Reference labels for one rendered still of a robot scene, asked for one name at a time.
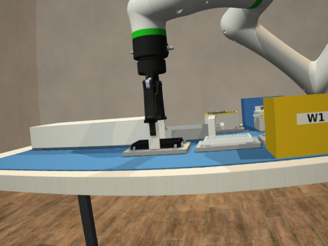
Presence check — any blue work mat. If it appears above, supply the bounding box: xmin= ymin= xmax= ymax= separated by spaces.
xmin=0 ymin=139 xmax=328 ymax=171

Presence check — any beige rectangular plate with corner posts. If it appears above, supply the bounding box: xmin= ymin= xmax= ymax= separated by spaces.
xmin=122 ymin=140 xmax=191 ymax=157

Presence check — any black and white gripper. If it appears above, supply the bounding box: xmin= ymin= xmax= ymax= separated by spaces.
xmin=137 ymin=58 xmax=166 ymax=149

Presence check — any dark blue open bin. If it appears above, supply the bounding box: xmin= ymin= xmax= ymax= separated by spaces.
xmin=241 ymin=97 xmax=267 ymax=128

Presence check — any yellow open-top bin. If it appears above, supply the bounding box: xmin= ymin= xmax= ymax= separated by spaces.
xmin=263 ymin=93 xmax=328 ymax=159

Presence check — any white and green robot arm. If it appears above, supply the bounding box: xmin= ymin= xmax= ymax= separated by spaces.
xmin=127 ymin=0 xmax=328 ymax=95

